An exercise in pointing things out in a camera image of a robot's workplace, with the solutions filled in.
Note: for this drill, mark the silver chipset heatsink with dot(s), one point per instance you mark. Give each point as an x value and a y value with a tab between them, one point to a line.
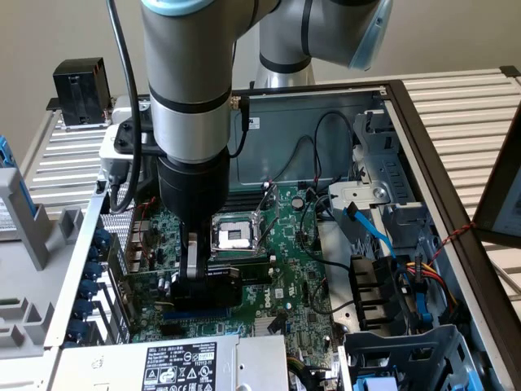
262	326

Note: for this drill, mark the grey parts rack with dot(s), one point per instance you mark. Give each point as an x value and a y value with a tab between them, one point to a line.
36	244

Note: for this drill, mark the grey metal disk bay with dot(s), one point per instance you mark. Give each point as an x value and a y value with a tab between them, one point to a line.
390	163

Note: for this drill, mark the blue plastic rack part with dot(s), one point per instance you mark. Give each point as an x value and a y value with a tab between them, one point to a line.
6	152

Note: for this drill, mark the green motherboard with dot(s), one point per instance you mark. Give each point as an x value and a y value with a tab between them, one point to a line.
293	260

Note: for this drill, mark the grey perforated disk cage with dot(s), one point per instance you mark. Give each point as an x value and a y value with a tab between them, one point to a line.
407	346

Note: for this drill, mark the silver coin battery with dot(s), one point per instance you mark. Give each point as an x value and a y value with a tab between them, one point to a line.
298	203

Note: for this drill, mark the black CPU cooler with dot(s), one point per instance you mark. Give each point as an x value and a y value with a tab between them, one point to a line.
77	102

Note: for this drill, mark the blue plastic latch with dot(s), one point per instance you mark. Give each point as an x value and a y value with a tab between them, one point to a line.
424	315

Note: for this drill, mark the open grey PC case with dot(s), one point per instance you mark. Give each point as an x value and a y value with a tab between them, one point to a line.
285	146

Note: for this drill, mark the dark framed screen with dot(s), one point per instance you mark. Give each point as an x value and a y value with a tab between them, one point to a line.
490	203

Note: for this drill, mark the white rod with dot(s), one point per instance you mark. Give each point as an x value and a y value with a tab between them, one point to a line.
504	278

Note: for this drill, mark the silver disk bay bracket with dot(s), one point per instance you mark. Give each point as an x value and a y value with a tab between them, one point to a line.
358	195

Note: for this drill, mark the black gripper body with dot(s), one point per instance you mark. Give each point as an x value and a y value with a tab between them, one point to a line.
193	187

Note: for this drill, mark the grey power supply with label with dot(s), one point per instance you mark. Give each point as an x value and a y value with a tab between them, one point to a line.
122	366

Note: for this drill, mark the CPU socket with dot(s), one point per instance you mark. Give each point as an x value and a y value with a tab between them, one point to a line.
236	234

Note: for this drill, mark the black RAM stick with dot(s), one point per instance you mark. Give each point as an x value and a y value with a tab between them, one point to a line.
256	275

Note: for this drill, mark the black RAM slot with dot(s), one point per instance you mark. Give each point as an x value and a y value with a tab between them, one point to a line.
244	210
248	199
248	205
248	193
248	262
240	256

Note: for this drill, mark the thin metal locking lever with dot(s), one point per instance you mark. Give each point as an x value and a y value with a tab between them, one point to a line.
240	249

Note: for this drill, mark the short black expansion slot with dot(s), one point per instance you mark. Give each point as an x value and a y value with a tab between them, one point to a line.
171	330

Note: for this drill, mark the blue expansion slot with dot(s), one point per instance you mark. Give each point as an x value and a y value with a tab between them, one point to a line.
195	314

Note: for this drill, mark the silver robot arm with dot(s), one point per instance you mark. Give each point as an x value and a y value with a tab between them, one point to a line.
187	61

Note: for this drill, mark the blue card latch knob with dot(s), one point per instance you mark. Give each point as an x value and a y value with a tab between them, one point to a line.
102	238
87	290
77	330
83	309
93	253
93	271

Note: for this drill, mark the green RAM stick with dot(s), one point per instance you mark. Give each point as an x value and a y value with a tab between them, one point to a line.
8	302

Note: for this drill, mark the black table end cap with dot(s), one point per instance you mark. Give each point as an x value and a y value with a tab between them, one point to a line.
510	71
53	104

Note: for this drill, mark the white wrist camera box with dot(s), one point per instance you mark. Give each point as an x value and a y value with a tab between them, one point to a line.
106	156

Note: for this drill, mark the black plastic fan shroud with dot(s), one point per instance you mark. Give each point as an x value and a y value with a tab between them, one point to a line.
370	285

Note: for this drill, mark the green GPU with black shroud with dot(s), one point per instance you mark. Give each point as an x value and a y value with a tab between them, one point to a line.
220	293

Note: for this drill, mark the metal socket cover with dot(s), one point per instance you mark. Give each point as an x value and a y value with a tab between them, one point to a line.
273	190

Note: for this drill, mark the blue plastic disk tray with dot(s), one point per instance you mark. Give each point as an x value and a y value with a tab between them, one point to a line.
374	385

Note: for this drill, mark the white label sticker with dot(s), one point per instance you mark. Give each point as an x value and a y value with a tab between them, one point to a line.
255	124

